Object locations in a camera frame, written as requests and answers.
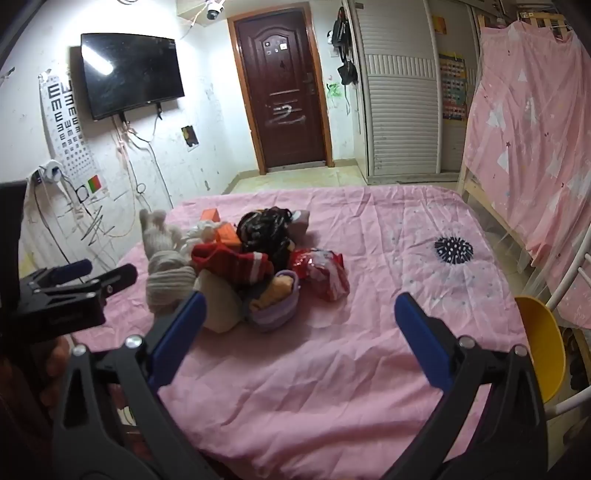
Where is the colourful grid poster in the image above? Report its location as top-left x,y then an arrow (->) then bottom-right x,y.
438,53 -> 469,121

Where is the grey pink sock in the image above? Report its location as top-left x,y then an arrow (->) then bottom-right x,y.
286,209 -> 312,241

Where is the person's left hand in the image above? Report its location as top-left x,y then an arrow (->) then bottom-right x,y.
39,337 -> 70,404

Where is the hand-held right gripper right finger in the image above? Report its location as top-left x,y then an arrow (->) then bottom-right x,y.
394,291 -> 548,480

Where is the pink bed sheet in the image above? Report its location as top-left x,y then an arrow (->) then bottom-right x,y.
74,185 -> 532,480

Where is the black bag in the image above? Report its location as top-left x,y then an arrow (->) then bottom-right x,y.
337,60 -> 360,86
330,7 -> 354,61

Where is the purple sock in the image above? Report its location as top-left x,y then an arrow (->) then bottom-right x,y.
244,270 -> 302,333

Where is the red plastic packet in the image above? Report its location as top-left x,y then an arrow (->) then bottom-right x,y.
288,248 -> 351,302

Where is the dark brown door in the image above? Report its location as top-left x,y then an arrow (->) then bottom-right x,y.
227,8 -> 334,175

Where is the yellow chair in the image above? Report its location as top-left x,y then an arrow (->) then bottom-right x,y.
514,295 -> 568,407

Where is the cream cloth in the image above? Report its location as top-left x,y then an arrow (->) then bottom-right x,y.
193,270 -> 245,334

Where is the white metal frame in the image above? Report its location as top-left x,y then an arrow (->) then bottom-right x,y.
545,222 -> 591,418

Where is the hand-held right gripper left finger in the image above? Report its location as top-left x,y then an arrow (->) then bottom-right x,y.
52,291 -> 218,480

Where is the white eye chart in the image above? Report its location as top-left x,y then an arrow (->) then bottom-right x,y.
38,69 -> 109,204

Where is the red striped sock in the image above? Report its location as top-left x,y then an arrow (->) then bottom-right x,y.
191,243 -> 275,287

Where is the yellow cloth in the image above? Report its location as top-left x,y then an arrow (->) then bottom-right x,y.
249,276 -> 296,311

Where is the pink printed curtain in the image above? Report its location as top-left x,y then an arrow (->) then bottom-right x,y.
463,21 -> 591,330

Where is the beige knit glove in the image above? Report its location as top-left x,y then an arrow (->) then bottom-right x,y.
139,209 -> 198,319

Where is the white cloth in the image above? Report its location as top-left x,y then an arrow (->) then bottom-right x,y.
182,219 -> 229,259

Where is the thin wall cable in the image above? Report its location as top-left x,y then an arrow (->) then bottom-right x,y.
133,133 -> 175,209
115,120 -> 148,222

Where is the white louvered wardrobe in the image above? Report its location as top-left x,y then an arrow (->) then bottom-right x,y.
346,0 -> 485,185

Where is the black patterned cloth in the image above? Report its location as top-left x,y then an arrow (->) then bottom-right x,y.
236,207 -> 296,259

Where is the black wall television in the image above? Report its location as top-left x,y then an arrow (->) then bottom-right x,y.
81,32 -> 186,121

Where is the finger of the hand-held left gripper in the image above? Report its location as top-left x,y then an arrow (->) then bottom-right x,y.
21,259 -> 93,291
90,264 -> 138,306

